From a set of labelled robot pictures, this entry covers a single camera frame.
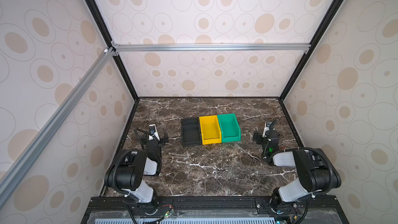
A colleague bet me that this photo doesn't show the left diagonal aluminium rail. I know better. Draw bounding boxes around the left diagonal aluminium rail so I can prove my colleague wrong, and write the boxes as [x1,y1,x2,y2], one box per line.
[1,47,115,207]

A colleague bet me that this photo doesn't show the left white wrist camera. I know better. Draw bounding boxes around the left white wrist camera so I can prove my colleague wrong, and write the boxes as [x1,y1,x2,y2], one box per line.
[148,124,160,141]

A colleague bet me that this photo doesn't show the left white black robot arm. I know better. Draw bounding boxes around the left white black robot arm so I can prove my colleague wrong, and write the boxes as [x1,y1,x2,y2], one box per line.
[104,124,169,204]

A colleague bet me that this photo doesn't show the yellow plastic bin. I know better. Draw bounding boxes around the yellow plastic bin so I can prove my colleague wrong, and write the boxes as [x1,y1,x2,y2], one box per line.
[199,115,221,145]

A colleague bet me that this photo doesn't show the green plastic bin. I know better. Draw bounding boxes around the green plastic bin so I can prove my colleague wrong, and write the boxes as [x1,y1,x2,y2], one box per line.
[217,114,241,143]

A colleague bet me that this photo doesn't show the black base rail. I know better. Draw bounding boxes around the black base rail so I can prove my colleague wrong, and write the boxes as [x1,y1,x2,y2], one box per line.
[81,196,349,224]

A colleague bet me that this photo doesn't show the black plastic bin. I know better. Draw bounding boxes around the black plastic bin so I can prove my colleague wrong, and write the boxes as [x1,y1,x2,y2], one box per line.
[181,117,202,147]

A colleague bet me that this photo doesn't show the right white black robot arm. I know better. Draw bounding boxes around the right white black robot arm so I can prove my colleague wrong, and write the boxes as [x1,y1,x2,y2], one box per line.
[252,129,342,206]

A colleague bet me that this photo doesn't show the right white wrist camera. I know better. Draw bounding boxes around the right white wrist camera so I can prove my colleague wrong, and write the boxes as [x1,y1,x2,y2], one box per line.
[262,121,272,138]

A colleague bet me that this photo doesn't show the horizontal aluminium rail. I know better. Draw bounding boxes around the horizontal aluminium rail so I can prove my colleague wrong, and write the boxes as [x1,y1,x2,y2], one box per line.
[114,43,311,52]

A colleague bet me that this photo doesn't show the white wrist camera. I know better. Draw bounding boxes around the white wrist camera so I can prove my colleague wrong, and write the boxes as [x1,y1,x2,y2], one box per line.
[148,124,160,141]
[262,121,272,138]

